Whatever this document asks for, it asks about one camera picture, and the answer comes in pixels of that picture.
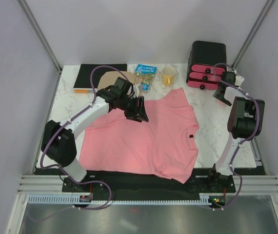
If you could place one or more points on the white slotted cable duct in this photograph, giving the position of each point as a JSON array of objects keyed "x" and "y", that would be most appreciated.
[{"x": 70, "y": 199}]

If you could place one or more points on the right aluminium frame post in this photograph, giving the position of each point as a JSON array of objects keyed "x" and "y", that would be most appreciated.
[{"x": 252, "y": 33}]

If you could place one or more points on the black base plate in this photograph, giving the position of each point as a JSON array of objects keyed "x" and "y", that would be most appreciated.
[{"x": 95, "y": 175}]

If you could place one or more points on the blue treehouse book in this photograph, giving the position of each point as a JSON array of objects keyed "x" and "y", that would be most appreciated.
[{"x": 146, "y": 74}]

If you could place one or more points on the aluminium frame post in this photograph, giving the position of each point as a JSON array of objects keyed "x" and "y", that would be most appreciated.
[
  {"x": 252, "y": 33},
  {"x": 39, "y": 33}
]

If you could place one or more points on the left aluminium frame post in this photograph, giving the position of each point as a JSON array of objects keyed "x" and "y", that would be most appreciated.
[{"x": 39, "y": 33}]

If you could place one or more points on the pink t shirt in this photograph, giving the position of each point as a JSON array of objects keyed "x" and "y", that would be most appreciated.
[{"x": 164, "y": 146}]

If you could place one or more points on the orange pencil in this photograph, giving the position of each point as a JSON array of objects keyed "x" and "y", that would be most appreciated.
[{"x": 81, "y": 91}]

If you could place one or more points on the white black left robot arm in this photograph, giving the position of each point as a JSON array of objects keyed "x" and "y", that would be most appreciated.
[{"x": 59, "y": 138}]

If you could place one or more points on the black pink drawer unit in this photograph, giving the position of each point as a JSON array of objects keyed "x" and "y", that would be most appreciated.
[{"x": 206, "y": 64}]

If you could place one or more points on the black notebook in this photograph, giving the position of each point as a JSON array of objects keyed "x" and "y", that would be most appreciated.
[{"x": 83, "y": 78}]

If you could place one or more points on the aluminium front rail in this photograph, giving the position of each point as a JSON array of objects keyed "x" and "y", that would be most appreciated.
[{"x": 52, "y": 184}]

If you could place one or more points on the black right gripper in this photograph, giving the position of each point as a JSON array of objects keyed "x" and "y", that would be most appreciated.
[{"x": 223, "y": 100}]

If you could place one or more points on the yellow mug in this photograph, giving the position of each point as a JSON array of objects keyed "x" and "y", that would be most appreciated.
[{"x": 168, "y": 75}]

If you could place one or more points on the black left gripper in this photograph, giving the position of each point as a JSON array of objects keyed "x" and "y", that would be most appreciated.
[{"x": 138, "y": 114}]

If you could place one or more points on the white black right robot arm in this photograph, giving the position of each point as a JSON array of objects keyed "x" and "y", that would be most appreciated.
[{"x": 244, "y": 123}]

